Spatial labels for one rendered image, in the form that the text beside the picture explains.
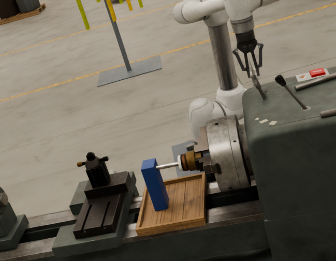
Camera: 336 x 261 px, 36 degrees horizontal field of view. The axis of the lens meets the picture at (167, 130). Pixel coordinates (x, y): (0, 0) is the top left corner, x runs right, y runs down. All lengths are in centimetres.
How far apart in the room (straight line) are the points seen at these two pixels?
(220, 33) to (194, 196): 86
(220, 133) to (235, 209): 36
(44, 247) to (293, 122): 125
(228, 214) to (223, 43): 93
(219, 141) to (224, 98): 77
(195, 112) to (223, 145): 73
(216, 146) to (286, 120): 30
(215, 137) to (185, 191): 43
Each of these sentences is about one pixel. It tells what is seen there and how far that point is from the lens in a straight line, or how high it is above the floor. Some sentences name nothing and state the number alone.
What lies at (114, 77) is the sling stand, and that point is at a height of 1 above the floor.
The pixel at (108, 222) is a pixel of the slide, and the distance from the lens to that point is 225.
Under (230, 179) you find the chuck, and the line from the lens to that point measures 212.
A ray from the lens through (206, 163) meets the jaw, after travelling 213.
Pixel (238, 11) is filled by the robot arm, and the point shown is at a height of 165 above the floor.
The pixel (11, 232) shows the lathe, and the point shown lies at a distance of 260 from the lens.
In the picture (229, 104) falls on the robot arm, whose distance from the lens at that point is 284.
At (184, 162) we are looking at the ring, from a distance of 222.
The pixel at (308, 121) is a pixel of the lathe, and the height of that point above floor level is 125.
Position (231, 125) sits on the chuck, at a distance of 212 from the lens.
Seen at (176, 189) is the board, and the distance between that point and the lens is 246.
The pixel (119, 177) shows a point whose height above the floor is 102.
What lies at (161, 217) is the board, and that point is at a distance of 231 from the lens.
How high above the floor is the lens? 217
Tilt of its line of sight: 25 degrees down
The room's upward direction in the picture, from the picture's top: 17 degrees counter-clockwise
